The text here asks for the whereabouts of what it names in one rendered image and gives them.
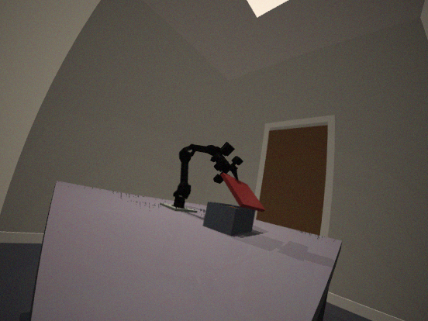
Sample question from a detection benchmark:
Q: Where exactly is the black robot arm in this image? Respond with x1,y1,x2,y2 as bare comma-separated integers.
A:
172,142,235,209

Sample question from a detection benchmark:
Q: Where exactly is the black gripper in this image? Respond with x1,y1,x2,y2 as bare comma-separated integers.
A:
213,156,243,184

